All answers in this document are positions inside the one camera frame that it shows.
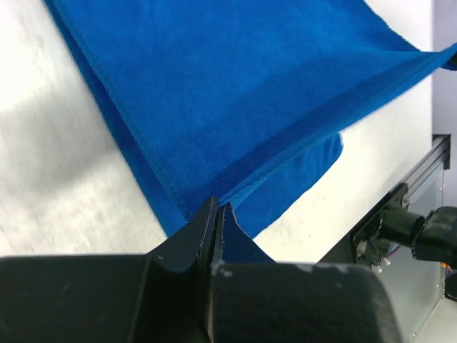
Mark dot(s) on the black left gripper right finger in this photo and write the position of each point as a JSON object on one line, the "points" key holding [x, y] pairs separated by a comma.
{"points": [[229, 243]]}

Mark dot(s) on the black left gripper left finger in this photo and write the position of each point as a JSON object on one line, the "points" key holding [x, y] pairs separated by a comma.
{"points": [[176, 298]]}

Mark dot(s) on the blue towels pile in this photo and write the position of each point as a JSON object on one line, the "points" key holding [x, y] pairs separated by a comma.
{"points": [[239, 100]]}

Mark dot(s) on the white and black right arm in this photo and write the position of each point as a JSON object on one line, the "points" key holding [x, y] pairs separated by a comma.
{"points": [[431, 238]]}

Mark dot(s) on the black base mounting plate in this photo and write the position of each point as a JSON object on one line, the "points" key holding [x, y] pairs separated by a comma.
{"points": [[363, 244]]}

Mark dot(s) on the aluminium frame rail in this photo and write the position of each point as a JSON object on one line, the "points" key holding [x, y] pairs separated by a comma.
{"points": [[439, 156]]}

